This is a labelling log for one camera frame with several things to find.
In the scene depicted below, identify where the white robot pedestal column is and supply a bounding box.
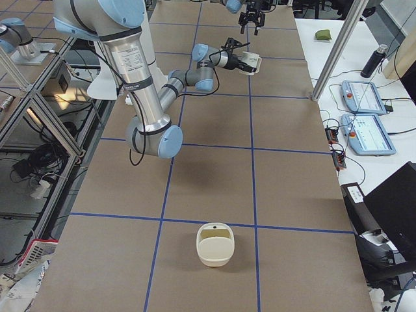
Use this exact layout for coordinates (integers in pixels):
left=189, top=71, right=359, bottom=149
left=87, top=15, right=167, bottom=100

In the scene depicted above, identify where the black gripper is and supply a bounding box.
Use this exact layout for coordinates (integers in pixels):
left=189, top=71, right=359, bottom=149
left=220, top=37, right=256, bottom=74
left=239, top=0, right=270, bottom=35

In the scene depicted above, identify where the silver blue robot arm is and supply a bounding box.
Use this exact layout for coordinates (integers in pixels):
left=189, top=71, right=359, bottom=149
left=220, top=0, right=276, bottom=36
left=53, top=1, right=261, bottom=159

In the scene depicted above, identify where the green cloth pouch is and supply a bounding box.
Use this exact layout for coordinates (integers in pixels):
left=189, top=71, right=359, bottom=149
left=315, top=29, right=332, bottom=41

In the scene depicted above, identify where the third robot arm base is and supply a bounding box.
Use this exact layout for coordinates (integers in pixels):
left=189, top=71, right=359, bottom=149
left=1, top=18, right=56, bottom=65

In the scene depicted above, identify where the orange terminal block strip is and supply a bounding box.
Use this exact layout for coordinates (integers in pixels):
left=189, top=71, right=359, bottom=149
left=324, top=127, right=346, bottom=172

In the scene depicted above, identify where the black Huawei monitor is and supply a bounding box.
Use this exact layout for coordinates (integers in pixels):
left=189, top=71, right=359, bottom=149
left=364, top=161, right=415, bottom=261

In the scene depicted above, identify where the far teach pendant tablet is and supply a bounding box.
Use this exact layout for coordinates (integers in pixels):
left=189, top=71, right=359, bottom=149
left=341, top=81, right=387, bottom=115

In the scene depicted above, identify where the black water bottle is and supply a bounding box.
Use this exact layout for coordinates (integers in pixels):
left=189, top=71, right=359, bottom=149
left=360, top=44, right=388, bottom=78

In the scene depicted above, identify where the white HOME mug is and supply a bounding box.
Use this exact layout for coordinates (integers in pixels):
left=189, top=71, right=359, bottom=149
left=240, top=51, right=262, bottom=75

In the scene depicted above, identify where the cream plastic basket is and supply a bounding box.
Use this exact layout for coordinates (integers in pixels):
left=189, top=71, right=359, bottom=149
left=196, top=222, right=235, bottom=267

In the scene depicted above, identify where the near teach pendant tablet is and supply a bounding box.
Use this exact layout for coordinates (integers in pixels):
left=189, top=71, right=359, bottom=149
left=340, top=114, right=397, bottom=156

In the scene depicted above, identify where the teach pendant tablet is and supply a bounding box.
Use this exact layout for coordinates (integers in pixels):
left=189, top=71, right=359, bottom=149
left=341, top=81, right=387, bottom=115
left=340, top=114, right=397, bottom=156

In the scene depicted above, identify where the aluminium corner post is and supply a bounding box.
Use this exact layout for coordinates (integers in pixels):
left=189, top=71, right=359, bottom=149
left=311, top=0, right=369, bottom=102

